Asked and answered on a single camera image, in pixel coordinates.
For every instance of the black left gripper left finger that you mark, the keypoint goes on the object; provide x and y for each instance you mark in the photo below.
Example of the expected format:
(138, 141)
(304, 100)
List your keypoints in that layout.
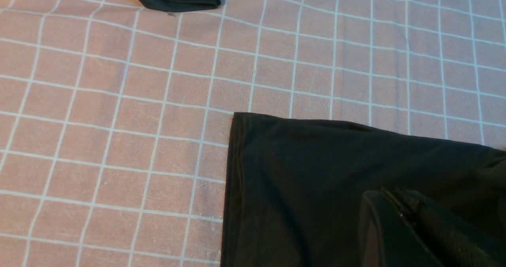
(387, 236)

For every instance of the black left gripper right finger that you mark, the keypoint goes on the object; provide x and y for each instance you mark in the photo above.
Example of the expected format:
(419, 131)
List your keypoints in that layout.
(454, 242)

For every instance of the dark gray long-sleeve top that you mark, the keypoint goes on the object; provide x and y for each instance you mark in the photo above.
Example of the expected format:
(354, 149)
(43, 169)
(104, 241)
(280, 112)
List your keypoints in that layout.
(294, 187)

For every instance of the pink grid-pattern table mat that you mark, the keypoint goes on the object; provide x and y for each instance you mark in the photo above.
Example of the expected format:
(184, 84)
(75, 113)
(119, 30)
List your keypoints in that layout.
(115, 118)

